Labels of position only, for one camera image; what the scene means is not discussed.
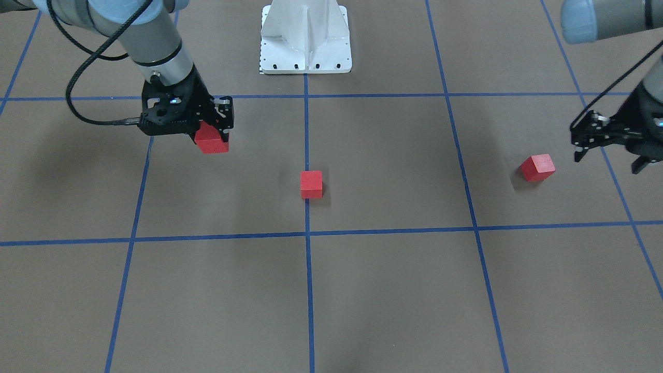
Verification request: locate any black gripper body front-right arm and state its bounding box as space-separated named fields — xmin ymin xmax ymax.
xmin=139 ymin=66 xmax=215 ymax=136

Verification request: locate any black gripper body front-left arm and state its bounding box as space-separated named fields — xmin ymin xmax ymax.
xmin=619 ymin=83 xmax=662 ymax=157

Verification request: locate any red block front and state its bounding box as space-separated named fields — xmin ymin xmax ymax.
xmin=193 ymin=121 xmax=229 ymax=155
xmin=520 ymin=154 xmax=556 ymax=182

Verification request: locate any red block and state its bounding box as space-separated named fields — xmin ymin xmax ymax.
xmin=520 ymin=154 xmax=556 ymax=182
xmin=300 ymin=170 xmax=324 ymax=200
xmin=193 ymin=121 xmax=229 ymax=155

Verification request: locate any black gripper cable front-left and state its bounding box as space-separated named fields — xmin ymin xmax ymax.
xmin=580 ymin=39 xmax=663 ymax=117

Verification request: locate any black gripper cable front-right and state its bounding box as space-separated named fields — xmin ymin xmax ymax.
xmin=47 ymin=0 xmax=155 ymax=126

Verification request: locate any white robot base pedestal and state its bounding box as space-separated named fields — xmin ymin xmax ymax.
xmin=259 ymin=1 xmax=353 ymax=74

